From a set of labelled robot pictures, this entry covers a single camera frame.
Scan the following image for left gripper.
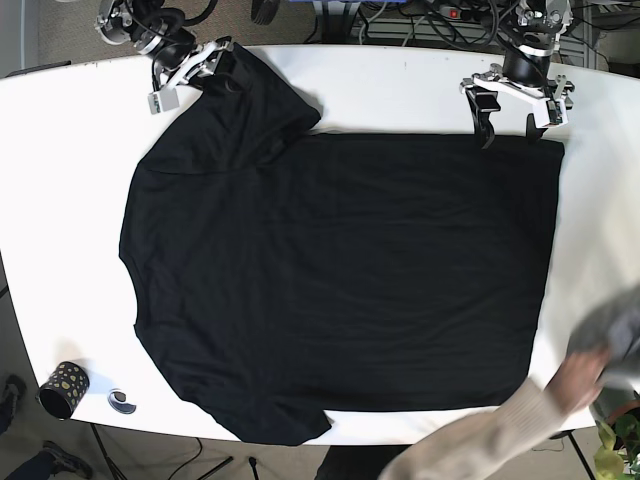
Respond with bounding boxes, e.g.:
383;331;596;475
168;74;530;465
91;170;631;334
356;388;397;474
460;48;575;150

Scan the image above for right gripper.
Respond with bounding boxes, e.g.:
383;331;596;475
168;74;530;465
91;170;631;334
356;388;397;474
147;36;245;115

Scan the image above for heather grey T-shirt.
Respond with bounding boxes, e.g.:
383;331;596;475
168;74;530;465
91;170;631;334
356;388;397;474
566;285;639;391

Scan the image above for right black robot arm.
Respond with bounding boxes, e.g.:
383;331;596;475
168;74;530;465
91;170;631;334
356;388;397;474
95;0;242;114

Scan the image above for right beige sweater forearm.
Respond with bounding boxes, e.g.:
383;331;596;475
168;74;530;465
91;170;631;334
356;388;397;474
380;380;567;480

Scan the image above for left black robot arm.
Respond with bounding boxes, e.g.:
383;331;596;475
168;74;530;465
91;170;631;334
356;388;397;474
460;1;575;149

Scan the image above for person's right hand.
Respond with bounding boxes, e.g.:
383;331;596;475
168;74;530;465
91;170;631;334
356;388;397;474
545;348;610;416

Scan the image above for grey tape roll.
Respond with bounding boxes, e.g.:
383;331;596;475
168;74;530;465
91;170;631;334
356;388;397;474
606;398;640;426

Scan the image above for green potted plant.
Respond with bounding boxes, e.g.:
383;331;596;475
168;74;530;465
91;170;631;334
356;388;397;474
594;413;639;480

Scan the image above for black gold-dotted cup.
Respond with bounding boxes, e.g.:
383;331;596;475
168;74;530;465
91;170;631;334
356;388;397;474
37;361;90;420

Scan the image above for left table cable grommet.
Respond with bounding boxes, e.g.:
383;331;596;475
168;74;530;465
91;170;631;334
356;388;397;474
107;389;137;415

